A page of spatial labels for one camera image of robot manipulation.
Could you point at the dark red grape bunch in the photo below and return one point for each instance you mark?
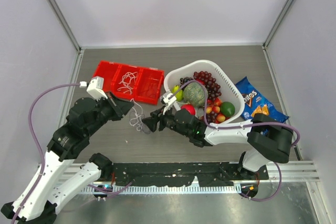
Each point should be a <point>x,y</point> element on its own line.
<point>215,118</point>
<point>210,83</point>

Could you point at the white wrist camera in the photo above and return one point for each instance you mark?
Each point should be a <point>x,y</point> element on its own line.
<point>168,99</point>
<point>94,87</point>

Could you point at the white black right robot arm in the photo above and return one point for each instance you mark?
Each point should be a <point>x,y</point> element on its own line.
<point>270,140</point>

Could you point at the white plastic fruit basket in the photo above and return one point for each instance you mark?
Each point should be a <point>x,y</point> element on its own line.
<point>229,91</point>

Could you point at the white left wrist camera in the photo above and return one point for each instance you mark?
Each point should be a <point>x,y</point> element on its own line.
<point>94,87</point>

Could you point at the red bin middle compartment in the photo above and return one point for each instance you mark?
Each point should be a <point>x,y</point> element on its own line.
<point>125,80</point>

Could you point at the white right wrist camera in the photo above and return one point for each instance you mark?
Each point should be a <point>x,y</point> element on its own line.
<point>168,99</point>

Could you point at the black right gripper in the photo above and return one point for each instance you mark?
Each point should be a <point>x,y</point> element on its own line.
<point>151,121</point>

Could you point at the green lime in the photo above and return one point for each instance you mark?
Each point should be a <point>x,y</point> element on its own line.
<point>227,109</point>

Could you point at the green netted melon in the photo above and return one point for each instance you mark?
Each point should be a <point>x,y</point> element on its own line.
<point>194,94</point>

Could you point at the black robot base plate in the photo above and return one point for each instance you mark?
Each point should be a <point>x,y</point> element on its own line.
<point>208,174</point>

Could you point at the red bin right compartment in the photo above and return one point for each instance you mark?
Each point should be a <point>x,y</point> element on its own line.
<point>148,87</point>

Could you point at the red fruit in basket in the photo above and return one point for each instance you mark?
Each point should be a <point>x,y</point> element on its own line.
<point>189,108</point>

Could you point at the yellow green pear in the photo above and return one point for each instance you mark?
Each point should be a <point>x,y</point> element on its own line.
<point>179,94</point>

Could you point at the red yellow peach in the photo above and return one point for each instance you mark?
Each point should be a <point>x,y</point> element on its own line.
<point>213,106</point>

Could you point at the blue chips bag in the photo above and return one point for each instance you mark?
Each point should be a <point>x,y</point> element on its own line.
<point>255,102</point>

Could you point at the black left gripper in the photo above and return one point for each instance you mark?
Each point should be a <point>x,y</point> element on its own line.
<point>123,107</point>

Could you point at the red bin compartment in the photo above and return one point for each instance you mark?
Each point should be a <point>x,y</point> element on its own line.
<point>148,87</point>
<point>125,80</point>

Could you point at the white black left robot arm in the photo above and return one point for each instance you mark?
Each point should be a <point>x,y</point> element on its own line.
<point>43,200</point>

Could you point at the dark blue grape bunch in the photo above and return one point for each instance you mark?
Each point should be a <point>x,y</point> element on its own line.
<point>185,80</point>

